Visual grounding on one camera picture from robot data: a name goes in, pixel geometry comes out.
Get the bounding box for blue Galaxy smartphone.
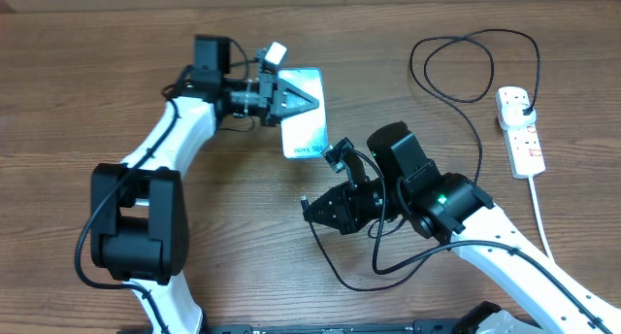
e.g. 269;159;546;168
278;68;329;159

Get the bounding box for black USB charging cable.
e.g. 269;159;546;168
300;28;541;292

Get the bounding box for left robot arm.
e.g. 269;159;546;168
78;35;327;333

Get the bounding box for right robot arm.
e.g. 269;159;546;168
301;121;620;333

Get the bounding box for white USB charger plug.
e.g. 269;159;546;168
498;104;537;131

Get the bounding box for white power strip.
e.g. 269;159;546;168
495;86;545;179

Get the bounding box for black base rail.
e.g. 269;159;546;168
199;319;459;334

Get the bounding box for white power strip cord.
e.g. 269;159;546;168
527;176;555;262

